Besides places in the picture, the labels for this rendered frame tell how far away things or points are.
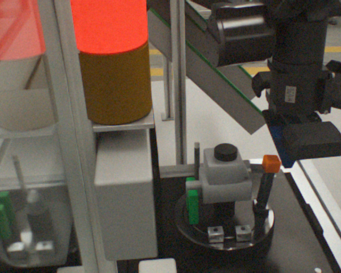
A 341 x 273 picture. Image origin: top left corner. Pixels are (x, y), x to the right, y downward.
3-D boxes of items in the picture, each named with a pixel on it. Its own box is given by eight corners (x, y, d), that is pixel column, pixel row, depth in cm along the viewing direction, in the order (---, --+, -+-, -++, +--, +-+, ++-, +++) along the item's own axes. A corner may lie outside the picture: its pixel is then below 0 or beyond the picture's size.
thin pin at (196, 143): (199, 187, 68) (199, 139, 64) (200, 191, 67) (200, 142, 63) (194, 187, 68) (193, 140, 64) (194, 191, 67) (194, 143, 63)
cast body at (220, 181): (244, 181, 63) (246, 137, 60) (251, 201, 60) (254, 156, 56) (184, 185, 63) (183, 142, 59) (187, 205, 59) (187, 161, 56)
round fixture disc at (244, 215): (260, 189, 71) (260, 178, 70) (286, 255, 59) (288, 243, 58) (170, 195, 70) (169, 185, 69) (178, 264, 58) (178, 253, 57)
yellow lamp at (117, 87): (150, 90, 35) (146, 28, 32) (154, 122, 30) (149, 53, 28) (84, 95, 34) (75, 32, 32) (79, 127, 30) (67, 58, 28)
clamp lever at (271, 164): (266, 199, 64) (278, 153, 60) (269, 208, 62) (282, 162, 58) (241, 198, 63) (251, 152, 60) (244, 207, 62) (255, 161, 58)
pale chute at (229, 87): (247, 102, 92) (264, 88, 90) (251, 136, 81) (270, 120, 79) (144, 4, 84) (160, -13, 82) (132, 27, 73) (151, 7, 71)
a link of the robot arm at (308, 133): (296, 93, 44) (358, 87, 44) (252, 32, 60) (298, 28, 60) (290, 163, 48) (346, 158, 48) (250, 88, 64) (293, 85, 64)
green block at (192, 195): (197, 218, 62) (197, 189, 60) (198, 224, 61) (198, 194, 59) (188, 218, 62) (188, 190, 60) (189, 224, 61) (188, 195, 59)
